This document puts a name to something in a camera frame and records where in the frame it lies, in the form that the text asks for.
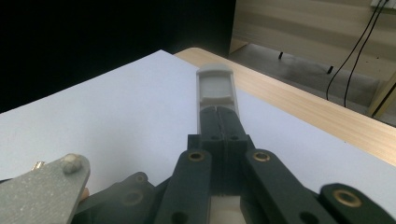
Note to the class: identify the white board table cover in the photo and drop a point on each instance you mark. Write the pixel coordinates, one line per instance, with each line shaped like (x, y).
(109, 118)

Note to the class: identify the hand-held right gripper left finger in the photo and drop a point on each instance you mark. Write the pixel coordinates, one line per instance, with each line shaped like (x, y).
(207, 130)

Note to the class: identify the wooden wall strip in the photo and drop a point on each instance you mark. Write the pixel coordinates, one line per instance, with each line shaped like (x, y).
(383, 96)

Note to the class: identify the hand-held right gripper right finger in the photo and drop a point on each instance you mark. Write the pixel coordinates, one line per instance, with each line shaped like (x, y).
(233, 130)

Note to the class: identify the black curtain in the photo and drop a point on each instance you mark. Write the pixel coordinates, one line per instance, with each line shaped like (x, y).
(93, 40)

